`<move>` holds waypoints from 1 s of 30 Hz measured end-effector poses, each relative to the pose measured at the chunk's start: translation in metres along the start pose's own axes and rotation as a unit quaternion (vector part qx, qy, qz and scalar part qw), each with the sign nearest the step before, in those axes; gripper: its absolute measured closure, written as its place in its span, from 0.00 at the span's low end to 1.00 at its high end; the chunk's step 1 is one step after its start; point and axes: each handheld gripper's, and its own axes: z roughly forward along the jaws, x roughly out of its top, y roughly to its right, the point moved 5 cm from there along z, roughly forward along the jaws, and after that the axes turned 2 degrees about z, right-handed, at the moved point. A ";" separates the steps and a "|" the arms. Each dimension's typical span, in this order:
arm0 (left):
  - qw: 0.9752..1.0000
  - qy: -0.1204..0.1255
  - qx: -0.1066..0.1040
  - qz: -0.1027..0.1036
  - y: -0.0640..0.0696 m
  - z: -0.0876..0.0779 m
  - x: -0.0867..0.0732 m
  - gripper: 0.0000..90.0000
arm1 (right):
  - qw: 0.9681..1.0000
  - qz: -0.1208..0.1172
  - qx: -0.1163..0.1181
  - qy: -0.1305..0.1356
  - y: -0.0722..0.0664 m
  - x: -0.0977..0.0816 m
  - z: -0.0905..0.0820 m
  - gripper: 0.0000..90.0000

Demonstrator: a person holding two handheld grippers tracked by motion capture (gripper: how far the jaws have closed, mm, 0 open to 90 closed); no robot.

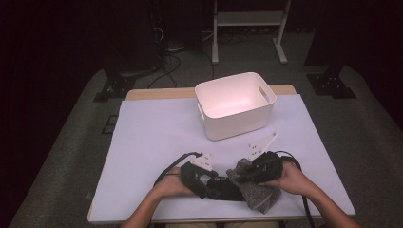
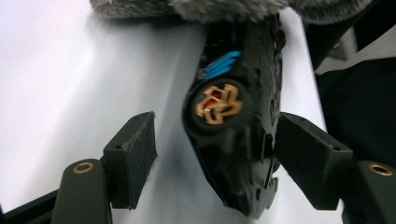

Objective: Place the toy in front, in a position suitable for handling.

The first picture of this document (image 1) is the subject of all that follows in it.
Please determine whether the black floor cable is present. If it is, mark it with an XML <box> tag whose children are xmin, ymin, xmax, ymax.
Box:
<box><xmin>146</xmin><ymin>53</ymin><xmax>183</xmax><ymax>89</ymax></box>

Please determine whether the white metal stand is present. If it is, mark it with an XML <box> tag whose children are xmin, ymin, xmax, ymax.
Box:
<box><xmin>211</xmin><ymin>0</ymin><xmax>293</xmax><ymax>66</ymax></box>

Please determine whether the hand-held gripper cable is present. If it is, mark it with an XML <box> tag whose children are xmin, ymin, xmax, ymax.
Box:
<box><xmin>153</xmin><ymin>151</ymin><xmax>203</xmax><ymax>186</ymax></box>
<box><xmin>274</xmin><ymin>150</ymin><xmax>317</xmax><ymax>228</ymax></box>

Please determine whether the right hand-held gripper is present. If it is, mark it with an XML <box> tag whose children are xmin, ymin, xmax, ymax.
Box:
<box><xmin>241</xmin><ymin>132</ymin><xmax>283</xmax><ymax>185</ymax></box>

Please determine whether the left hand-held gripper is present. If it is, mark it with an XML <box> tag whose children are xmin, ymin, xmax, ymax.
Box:
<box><xmin>180</xmin><ymin>153</ymin><xmax>220</xmax><ymax>200</ymax></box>

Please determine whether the blue black sock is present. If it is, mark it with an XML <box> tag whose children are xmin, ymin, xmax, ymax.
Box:
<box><xmin>205</xmin><ymin>177</ymin><xmax>246</xmax><ymax>202</ymax></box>

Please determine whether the right hand-held gripper cable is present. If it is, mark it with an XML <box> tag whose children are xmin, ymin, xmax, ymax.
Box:
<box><xmin>274</xmin><ymin>150</ymin><xmax>317</xmax><ymax>228</ymax></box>

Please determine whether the left hand-held gripper cable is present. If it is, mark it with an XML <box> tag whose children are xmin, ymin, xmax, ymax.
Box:
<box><xmin>153</xmin><ymin>151</ymin><xmax>203</xmax><ymax>186</ymax></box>

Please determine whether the person's right hand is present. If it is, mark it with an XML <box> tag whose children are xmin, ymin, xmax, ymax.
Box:
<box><xmin>259</xmin><ymin>161</ymin><xmax>307</xmax><ymax>196</ymax></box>

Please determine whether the black stand base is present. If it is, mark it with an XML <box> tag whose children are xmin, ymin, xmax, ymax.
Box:
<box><xmin>306</xmin><ymin>65</ymin><xmax>357</xmax><ymax>100</ymax></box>
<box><xmin>92</xmin><ymin>67</ymin><xmax>137</xmax><ymax>104</ymax></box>

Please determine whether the white plastic bin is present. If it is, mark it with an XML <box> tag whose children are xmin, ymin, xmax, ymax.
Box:
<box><xmin>194</xmin><ymin>71</ymin><xmax>278</xmax><ymax>142</ymax></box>

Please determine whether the person's left hand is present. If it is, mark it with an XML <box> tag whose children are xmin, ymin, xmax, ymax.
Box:
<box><xmin>151</xmin><ymin>167</ymin><xmax>196</xmax><ymax>199</ymax></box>

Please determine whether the grey fluffy cloth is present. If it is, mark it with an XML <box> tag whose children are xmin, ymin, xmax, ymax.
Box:
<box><xmin>225</xmin><ymin>158</ymin><xmax>282</xmax><ymax>215</ymax></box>

